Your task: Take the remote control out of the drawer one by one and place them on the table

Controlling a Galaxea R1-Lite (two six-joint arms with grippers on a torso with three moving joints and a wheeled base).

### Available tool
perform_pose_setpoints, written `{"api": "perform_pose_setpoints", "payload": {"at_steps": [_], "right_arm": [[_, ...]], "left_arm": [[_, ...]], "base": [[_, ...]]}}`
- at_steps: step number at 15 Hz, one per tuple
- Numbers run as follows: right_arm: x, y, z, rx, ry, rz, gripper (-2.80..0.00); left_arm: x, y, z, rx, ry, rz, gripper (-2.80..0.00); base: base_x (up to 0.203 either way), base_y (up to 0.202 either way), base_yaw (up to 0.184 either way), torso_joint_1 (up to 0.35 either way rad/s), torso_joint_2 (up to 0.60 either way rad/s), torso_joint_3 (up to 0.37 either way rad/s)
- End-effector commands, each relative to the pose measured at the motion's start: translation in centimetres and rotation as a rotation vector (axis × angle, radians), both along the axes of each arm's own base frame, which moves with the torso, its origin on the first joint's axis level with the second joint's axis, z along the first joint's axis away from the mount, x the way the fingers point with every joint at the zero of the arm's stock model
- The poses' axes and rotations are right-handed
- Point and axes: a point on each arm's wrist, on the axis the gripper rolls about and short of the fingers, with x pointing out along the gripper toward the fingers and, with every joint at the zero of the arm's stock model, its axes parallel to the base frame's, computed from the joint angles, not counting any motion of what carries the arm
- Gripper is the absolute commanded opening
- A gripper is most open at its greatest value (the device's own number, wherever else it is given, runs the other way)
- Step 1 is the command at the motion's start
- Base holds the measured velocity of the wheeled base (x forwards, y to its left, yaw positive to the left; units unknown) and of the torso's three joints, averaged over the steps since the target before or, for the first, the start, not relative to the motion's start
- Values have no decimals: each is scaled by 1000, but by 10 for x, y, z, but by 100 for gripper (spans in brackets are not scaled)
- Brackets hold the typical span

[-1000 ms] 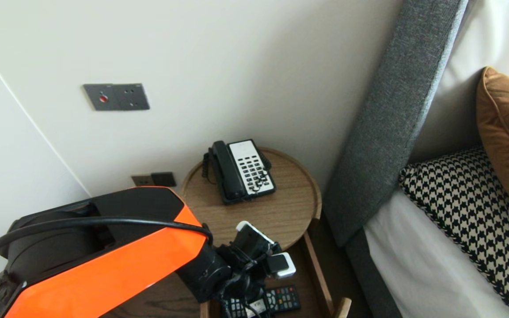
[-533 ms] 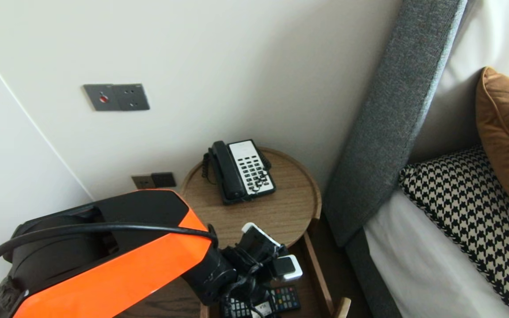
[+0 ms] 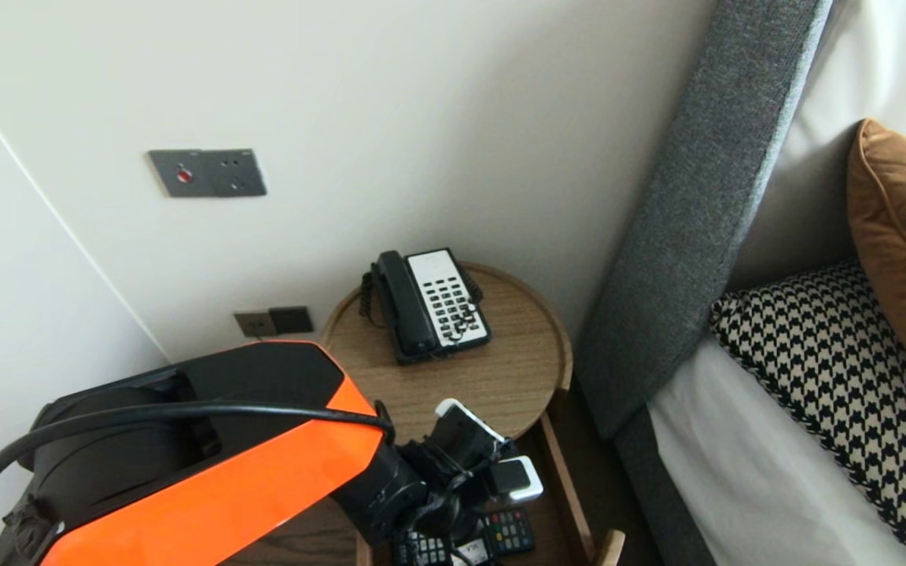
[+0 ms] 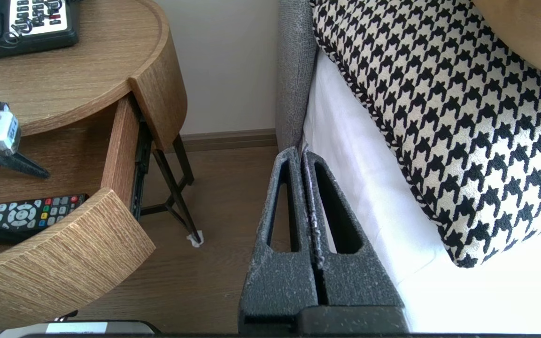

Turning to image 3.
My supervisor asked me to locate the black TV remote control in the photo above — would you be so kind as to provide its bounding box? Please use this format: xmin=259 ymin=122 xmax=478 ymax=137
xmin=392 ymin=507 xmax=537 ymax=566

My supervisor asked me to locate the black telephone base white keypad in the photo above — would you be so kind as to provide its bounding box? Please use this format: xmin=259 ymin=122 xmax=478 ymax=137
xmin=370 ymin=249 xmax=493 ymax=366

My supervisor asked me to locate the black telephone handset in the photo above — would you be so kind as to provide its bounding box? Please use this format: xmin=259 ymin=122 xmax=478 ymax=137
xmin=377 ymin=252 xmax=443 ymax=359

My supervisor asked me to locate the dark grey power socket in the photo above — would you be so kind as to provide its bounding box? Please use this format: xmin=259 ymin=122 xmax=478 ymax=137
xmin=269 ymin=306 xmax=315 ymax=336

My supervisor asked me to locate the white bed sheet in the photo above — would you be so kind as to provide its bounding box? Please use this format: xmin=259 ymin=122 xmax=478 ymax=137
xmin=646 ymin=338 xmax=906 ymax=566

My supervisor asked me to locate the grey fabric headboard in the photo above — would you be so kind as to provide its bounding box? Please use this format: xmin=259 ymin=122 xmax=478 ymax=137
xmin=575 ymin=0 xmax=835 ymax=443

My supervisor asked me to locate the black white houndstooth pillow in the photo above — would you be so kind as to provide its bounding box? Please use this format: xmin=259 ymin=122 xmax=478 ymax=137
xmin=709 ymin=262 xmax=906 ymax=566

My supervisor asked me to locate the beige upholstered headboard panel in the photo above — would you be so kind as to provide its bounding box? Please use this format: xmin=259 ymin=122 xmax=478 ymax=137
xmin=724 ymin=122 xmax=867 ymax=293

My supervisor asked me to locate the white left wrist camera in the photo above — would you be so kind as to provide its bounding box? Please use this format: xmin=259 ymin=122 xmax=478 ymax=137
xmin=488 ymin=455 xmax=545 ymax=504

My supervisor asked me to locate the grey fabric bed frame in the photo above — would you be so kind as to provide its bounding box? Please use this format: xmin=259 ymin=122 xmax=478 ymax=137
xmin=613 ymin=407 xmax=717 ymax=566

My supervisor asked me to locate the beige wall data socket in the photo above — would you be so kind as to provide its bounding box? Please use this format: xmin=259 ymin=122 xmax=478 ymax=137
xmin=234 ymin=311 xmax=279 ymax=339

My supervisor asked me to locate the grey wall switch panel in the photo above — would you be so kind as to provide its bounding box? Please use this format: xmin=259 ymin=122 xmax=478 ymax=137
xmin=149 ymin=148 xmax=268 ymax=198

